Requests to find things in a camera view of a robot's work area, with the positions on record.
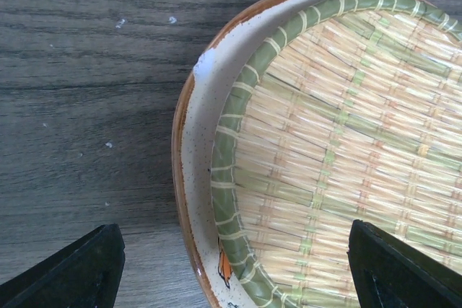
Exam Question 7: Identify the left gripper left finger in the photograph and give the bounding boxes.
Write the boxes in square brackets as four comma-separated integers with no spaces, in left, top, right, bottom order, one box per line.
[1,224,125,307]

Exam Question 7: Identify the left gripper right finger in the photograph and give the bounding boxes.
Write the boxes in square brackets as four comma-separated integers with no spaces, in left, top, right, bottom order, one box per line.
[347,219,461,307]

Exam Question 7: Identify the woven bamboo pattern plate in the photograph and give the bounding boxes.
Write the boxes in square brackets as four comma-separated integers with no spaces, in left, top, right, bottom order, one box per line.
[210,0,461,307]

